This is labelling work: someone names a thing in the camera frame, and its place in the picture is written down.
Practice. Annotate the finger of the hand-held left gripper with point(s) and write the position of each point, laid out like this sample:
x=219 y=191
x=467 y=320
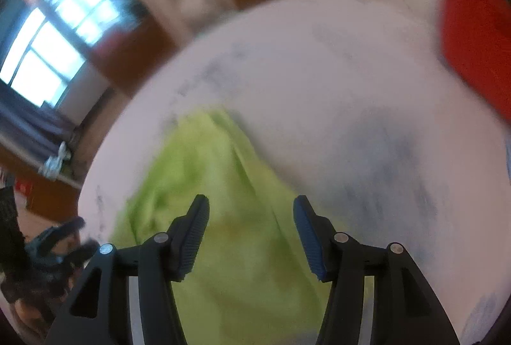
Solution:
x=82 y=252
x=60 y=231

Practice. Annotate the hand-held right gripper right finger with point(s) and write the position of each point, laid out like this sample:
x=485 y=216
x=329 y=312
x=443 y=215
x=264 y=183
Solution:
x=309 y=237

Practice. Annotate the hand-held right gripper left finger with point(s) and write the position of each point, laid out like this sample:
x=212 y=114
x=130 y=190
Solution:
x=195 y=233

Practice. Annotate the light green garment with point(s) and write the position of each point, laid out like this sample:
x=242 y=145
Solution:
x=239 y=249

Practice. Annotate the small white object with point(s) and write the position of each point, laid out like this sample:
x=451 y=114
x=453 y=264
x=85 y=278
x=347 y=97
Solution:
x=55 y=161

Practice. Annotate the grey curtain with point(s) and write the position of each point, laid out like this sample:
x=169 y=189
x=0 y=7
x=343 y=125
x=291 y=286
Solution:
x=32 y=117

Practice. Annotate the white printed bed sheet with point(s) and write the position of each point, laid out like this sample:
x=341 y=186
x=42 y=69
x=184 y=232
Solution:
x=319 y=89

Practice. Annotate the window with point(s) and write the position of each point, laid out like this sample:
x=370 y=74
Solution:
x=44 y=57

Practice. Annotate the red cushion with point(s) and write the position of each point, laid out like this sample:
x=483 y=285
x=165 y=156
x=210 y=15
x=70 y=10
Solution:
x=475 y=10

